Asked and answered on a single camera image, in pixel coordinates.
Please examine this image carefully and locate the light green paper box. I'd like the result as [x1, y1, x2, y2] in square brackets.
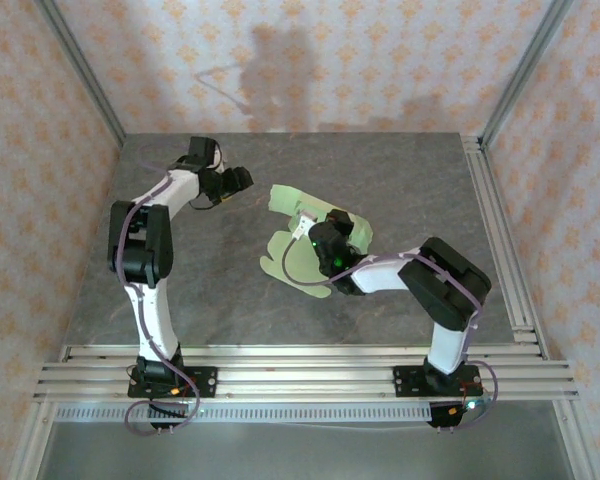
[259, 183, 374, 300]

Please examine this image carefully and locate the grey metal sheet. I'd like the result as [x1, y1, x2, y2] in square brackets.
[34, 422, 581, 480]

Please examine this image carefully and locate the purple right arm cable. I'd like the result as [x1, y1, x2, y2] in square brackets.
[281, 234, 504, 432]

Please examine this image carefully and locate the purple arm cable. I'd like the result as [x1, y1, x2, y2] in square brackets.
[114, 144, 231, 437]
[281, 234, 504, 432]

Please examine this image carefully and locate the narrow aluminium table edge rail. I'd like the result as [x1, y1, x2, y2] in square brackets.
[58, 343, 550, 364]

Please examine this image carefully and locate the wide aluminium mounting rail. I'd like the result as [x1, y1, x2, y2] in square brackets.
[32, 360, 581, 404]

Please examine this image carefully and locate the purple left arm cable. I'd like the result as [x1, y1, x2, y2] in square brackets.
[114, 144, 231, 437]

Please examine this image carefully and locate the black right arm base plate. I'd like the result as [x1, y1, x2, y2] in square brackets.
[393, 364, 483, 400]

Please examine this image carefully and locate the aluminium side rail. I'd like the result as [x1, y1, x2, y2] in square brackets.
[460, 134, 539, 346]

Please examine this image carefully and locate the slotted grey cable duct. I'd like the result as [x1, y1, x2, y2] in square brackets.
[54, 402, 434, 425]

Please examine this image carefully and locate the aluminium frame post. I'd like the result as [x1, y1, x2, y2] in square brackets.
[34, 0, 127, 146]
[479, 0, 576, 149]

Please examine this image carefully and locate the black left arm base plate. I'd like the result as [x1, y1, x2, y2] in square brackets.
[127, 364, 219, 400]

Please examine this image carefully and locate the aluminium frame leg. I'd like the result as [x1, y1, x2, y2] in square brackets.
[549, 399, 600, 480]
[7, 399, 59, 480]

